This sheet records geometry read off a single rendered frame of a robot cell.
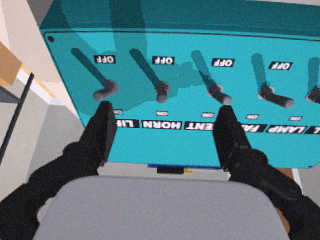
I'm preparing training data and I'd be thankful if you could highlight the teal wedge-shaped box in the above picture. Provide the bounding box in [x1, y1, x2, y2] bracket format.
[39, 0, 320, 169]

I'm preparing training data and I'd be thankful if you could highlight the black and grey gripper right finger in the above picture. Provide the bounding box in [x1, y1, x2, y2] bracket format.
[212, 105, 320, 240]

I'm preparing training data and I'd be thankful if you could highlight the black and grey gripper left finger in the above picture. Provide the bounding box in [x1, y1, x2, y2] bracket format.
[0, 101, 117, 240]

